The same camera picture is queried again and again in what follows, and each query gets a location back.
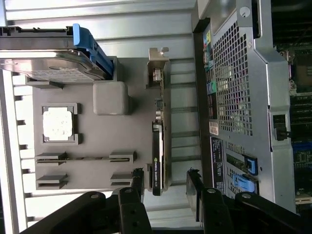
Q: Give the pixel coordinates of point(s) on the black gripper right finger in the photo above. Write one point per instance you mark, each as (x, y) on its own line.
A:
(214, 209)

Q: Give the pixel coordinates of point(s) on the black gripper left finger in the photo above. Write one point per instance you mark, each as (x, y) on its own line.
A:
(131, 209)

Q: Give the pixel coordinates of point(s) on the blue case latch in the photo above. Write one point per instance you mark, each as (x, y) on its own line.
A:
(243, 182)

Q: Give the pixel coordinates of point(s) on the grey plastic parts rack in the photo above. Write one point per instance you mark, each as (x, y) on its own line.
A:
(109, 136)

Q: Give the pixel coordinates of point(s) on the black case release latch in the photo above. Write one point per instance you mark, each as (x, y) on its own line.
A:
(280, 128)

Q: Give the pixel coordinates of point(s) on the silver CPU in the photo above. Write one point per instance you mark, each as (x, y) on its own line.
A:
(57, 124)

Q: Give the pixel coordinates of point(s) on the green motherboard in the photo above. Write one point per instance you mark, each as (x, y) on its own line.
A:
(302, 117)

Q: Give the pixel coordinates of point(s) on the open black PC case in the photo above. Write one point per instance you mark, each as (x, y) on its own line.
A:
(258, 73)

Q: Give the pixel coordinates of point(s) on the silver hard disk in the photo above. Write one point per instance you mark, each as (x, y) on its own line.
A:
(48, 63)

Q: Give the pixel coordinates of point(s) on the hard drive with blue caddy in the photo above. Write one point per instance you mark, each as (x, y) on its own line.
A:
(83, 36)

